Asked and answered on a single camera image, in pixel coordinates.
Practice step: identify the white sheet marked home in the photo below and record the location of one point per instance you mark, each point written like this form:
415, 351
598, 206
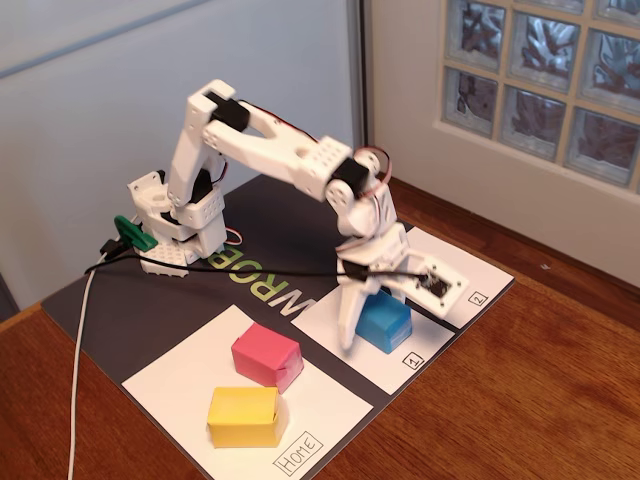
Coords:
325, 405

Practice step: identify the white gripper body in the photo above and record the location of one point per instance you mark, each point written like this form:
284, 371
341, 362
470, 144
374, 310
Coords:
371, 256

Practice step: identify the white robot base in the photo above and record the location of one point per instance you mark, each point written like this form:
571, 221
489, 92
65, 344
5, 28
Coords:
160, 260

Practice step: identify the red paper box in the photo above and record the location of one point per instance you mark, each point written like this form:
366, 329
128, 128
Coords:
265, 350

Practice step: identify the white sheet marked two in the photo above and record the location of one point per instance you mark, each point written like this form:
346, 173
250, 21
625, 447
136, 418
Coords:
440, 245

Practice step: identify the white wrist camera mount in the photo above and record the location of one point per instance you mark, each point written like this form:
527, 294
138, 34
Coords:
440, 290

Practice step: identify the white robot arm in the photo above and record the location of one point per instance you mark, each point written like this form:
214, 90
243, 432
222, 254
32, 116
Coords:
270, 150

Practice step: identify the glass block window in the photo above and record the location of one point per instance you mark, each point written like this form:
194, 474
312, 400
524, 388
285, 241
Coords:
540, 75

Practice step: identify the black mat with lettering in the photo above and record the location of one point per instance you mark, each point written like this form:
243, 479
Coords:
280, 225

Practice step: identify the blue paper box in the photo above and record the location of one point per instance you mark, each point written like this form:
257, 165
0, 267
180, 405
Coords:
382, 325

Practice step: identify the grey metal door strip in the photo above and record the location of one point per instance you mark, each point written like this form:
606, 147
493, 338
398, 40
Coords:
357, 75

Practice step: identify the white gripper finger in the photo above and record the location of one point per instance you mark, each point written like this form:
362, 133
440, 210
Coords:
350, 315
397, 287

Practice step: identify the white sheet marked one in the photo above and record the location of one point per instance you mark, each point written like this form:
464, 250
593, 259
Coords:
380, 370

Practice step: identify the yellow paper box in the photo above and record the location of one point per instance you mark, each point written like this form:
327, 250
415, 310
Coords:
242, 415

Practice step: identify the green clamp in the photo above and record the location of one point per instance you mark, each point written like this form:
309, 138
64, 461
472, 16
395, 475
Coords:
131, 230

